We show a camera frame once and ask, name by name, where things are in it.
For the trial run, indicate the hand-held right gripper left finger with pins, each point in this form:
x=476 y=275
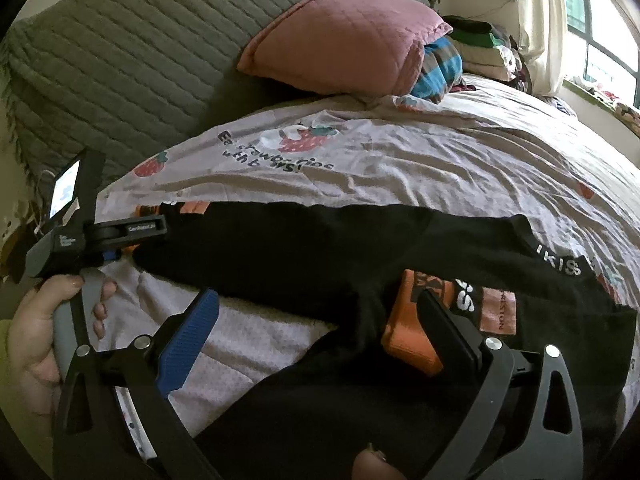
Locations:
x=187 y=340

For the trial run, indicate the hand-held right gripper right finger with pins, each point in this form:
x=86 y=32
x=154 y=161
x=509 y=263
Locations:
x=450 y=325

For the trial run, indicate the black garment with orange print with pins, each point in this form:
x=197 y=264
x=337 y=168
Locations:
x=310 y=260

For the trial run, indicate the pile of folded clothes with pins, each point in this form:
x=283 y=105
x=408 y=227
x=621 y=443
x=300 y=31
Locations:
x=480 y=52

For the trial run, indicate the clothes on windowsill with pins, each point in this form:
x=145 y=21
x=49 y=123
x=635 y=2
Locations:
x=620 y=105

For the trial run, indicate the person's left hand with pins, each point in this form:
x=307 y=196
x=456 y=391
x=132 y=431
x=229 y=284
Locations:
x=32 y=330

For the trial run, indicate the person's right hand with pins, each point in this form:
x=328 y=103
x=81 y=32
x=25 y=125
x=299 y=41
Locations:
x=372 y=465

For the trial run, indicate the strawberry print bed sheet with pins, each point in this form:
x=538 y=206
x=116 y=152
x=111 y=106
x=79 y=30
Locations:
x=400 y=170

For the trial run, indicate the grey quilted headboard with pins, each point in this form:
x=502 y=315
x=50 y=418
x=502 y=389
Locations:
x=125 y=60

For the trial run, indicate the blue striped cloth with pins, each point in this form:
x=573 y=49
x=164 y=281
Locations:
x=440 y=70

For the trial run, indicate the dark framed window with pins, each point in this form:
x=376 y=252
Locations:
x=600 y=60

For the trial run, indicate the pink quilted pillow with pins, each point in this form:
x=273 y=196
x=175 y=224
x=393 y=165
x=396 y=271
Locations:
x=340 y=35

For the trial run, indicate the cream curtain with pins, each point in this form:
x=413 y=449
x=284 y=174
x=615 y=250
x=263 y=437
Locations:
x=542 y=20

